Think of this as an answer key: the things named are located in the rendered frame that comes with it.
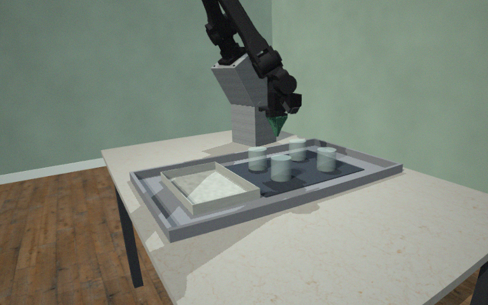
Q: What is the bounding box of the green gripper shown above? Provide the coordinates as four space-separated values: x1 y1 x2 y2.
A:
259 90 288 137

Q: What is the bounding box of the clear glass jar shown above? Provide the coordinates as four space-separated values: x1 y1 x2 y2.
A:
316 147 336 172
248 147 267 171
289 139 306 161
271 154 292 182

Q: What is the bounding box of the white shallow tray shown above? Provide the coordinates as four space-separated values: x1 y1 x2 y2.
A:
161 162 261 215

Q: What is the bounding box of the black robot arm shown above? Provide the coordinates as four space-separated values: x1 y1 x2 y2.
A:
202 0 302 114

